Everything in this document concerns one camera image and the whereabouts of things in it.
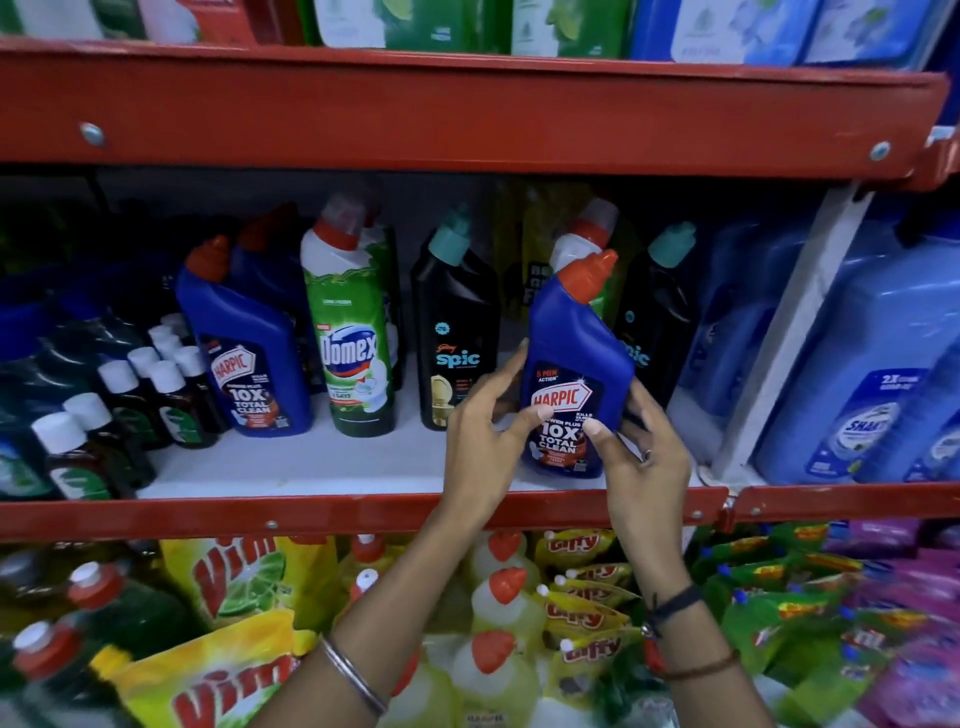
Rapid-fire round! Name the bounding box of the white shelf upright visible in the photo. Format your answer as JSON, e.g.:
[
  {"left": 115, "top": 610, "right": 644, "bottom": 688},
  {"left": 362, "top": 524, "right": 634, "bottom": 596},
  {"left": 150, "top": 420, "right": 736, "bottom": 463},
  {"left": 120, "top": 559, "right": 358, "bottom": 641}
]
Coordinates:
[{"left": 708, "top": 183, "right": 877, "bottom": 487}]

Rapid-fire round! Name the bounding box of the person's left forearm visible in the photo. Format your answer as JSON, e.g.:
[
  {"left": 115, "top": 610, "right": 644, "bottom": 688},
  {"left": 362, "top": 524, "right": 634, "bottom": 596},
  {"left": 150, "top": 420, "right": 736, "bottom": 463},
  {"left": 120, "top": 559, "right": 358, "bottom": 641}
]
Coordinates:
[{"left": 251, "top": 511, "right": 485, "bottom": 728}]

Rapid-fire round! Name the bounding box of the red white pack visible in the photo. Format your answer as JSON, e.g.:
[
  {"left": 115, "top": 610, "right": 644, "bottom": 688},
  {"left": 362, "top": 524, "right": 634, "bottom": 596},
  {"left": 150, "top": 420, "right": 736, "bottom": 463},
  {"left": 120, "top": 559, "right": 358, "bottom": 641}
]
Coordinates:
[{"left": 137, "top": 0, "right": 261, "bottom": 46}]

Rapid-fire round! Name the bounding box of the brown thread bracelet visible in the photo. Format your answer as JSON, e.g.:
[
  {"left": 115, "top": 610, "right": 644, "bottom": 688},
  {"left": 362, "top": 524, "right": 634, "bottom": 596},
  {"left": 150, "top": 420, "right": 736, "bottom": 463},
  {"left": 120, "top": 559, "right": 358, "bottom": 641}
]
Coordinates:
[{"left": 658, "top": 648, "right": 743, "bottom": 683}]

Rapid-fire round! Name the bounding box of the white shelf board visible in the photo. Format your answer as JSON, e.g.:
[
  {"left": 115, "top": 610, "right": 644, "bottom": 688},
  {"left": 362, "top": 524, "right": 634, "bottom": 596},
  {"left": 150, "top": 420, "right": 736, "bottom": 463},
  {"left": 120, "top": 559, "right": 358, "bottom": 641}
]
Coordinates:
[{"left": 137, "top": 348, "right": 723, "bottom": 501}]

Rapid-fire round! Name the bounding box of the blue toilet cleaner bottle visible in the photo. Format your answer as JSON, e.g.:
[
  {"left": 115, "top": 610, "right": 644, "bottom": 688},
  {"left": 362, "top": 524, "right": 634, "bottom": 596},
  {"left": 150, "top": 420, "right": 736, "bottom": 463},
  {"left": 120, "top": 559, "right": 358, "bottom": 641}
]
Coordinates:
[
  {"left": 175, "top": 235, "right": 315, "bottom": 438},
  {"left": 519, "top": 249, "right": 637, "bottom": 480},
  {"left": 228, "top": 202, "right": 325, "bottom": 393}
]

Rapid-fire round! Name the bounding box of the pile of green spout pouches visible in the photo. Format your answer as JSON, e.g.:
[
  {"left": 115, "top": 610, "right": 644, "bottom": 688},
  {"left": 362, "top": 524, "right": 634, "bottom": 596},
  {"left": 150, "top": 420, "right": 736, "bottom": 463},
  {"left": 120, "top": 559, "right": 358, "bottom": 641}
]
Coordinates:
[{"left": 688, "top": 520, "right": 875, "bottom": 728}]

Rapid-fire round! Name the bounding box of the black bottle teal cap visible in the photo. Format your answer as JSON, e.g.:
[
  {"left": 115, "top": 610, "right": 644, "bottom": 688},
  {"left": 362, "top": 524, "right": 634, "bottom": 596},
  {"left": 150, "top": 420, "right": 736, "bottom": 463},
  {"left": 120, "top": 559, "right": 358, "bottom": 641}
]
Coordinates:
[
  {"left": 615, "top": 221, "right": 703, "bottom": 411},
  {"left": 410, "top": 210, "right": 502, "bottom": 432}
]

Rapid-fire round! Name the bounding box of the pile of pink pouches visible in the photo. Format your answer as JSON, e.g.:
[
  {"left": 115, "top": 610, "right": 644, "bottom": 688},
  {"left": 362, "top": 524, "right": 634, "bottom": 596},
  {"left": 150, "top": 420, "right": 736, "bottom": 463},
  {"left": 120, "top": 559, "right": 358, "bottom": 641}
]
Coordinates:
[{"left": 823, "top": 516, "right": 960, "bottom": 728}]

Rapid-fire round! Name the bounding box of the large blue cleaner jug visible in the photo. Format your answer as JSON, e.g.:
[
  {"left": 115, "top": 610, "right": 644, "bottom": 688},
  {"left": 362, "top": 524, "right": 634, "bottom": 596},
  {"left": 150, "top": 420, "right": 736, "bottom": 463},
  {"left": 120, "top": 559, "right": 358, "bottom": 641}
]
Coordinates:
[
  {"left": 855, "top": 352, "right": 960, "bottom": 485},
  {"left": 678, "top": 217, "right": 813, "bottom": 423},
  {"left": 753, "top": 223, "right": 960, "bottom": 486}
]

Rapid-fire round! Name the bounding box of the group of yellow red-capped bottles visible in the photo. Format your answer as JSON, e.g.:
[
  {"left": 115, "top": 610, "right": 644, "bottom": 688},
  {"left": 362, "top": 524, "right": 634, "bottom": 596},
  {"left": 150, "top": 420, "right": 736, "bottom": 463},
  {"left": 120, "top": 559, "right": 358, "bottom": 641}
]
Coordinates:
[{"left": 333, "top": 530, "right": 547, "bottom": 728}]

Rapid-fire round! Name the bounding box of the green white toilet cleaner bottle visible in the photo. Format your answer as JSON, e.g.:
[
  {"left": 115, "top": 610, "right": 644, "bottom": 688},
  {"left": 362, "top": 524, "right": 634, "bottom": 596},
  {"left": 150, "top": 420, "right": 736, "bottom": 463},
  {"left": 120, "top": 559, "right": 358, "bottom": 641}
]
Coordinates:
[
  {"left": 300, "top": 193, "right": 397, "bottom": 439},
  {"left": 363, "top": 187, "right": 408, "bottom": 393},
  {"left": 548, "top": 197, "right": 640, "bottom": 324}
]

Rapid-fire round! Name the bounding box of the person's left hand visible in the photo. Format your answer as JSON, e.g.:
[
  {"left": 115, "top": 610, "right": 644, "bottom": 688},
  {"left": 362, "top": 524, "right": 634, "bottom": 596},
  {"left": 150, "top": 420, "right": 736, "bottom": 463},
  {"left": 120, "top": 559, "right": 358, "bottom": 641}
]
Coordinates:
[{"left": 438, "top": 341, "right": 557, "bottom": 538}]

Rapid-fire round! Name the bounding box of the person's right hand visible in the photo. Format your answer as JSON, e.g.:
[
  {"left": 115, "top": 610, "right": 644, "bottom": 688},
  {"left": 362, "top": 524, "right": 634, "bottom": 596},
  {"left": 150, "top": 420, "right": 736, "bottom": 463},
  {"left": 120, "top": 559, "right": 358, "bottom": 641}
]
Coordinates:
[{"left": 582, "top": 377, "right": 696, "bottom": 598}]

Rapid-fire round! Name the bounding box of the red metal shelf beam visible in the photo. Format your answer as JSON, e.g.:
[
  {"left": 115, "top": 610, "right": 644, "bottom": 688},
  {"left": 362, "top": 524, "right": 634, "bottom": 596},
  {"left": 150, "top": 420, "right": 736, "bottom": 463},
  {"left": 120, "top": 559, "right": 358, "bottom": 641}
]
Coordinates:
[
  {"left": 0, "top": 37, "right": 954, "bottom": 183},
  {"left": 898, "top": 126, "right": 960, "bottom": 194},
  {"left": 0, "top": 484, "right": 732, "bottom": 544},
  {"left": 729, "top": 481, "right": 960, "bottom": 528}
]

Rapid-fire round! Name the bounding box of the group of small dark bottles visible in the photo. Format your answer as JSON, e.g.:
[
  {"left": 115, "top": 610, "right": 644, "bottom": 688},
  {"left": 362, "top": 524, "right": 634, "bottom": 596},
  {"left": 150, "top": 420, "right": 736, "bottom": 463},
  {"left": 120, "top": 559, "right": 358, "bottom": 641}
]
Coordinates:
[{"left": 30, "top": 311, "right": 231, "bottom": 502}]

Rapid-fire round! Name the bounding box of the small yellow spout pouch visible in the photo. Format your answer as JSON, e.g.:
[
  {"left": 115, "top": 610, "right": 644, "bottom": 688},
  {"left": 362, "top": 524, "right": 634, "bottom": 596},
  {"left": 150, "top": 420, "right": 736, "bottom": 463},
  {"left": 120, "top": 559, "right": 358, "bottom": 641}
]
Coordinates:
[
  {"left": 549, "top": 628, "right": 648, "bottom": 700},
  {"left": 532, "top": 528, "right": 618, "bottom": 569},
  {"left": 553, "top": 562, "right": 640, "bottom": 610},
  {"left": 535, "top": 585, "right": 636, "bottom": 640}
]

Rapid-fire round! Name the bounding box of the person's right forearm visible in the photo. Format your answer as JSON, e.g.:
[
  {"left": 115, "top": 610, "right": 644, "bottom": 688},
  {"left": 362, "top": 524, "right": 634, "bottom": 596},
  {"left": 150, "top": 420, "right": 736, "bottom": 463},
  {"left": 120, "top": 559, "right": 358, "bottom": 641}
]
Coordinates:
[{"left": 639, "top": 579, "right": 777, "bottom": 728}]

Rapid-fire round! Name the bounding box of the green bottle red cap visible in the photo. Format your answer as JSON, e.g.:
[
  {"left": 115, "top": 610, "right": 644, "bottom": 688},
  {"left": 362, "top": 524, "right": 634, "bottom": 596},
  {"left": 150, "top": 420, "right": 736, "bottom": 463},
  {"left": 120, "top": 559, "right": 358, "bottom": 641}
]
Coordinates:
[
  {"left": 9, "top": 620, "right": 145, "bottom": 728},
  {"left": 66, "top": 561, "right": 205, "bottom": 665}
]

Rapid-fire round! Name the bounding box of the black wrist band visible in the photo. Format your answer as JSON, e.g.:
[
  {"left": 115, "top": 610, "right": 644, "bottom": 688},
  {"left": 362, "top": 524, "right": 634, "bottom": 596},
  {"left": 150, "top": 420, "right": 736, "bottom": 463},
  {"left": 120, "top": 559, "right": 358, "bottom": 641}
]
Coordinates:
[{"left": 642, "top": 583, "right": 707, "bottom": 640}]

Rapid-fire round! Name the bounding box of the blue refill pouch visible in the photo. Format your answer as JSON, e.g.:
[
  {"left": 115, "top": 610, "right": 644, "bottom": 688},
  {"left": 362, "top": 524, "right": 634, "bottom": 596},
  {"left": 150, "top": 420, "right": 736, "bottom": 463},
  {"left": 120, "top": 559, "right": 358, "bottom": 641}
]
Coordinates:
[
  {"left": 801, "top": 0, "right": 940, "bottom": 70},
  {"left": 630, "top": 0, "right": 820, "bottom": 66}
]

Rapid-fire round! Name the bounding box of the green refill pouch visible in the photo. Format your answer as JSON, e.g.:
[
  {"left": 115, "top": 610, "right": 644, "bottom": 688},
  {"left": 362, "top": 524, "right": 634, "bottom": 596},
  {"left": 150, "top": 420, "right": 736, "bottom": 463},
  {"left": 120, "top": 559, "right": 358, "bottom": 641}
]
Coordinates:
[
  {"left": 311, "top": 0, "right": 513, "bottom": 56},
  {"left": 511, "top": 0, "right": 633, "bottom": 60}
]

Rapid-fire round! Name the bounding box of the group of dark teal bottles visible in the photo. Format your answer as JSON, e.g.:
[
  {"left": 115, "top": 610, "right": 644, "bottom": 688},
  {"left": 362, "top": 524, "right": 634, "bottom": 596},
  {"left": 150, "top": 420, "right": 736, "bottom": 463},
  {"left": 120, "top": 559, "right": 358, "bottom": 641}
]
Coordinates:
[{"left": 0, "top": 202, "right": 185, "bottom": 502}]

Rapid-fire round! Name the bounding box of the silver bangle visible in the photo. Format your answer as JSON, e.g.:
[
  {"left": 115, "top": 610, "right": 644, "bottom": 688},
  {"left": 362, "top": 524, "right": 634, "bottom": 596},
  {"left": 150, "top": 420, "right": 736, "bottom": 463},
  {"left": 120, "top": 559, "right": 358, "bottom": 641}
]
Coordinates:
[{"left": 318, "top": 635, "right": 390, "bottom": 718}]

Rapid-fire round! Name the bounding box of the yellow dishwash pouch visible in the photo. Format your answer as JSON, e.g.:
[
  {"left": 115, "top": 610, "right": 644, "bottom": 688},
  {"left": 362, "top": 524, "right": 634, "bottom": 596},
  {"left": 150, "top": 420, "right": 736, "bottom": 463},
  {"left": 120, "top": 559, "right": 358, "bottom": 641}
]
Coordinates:
[
  {"left": 159, "top": 535, "right": 340, "bottom": 633},
  {"left": 111, "top": 608, "right": 322, "bottom": 728}
]

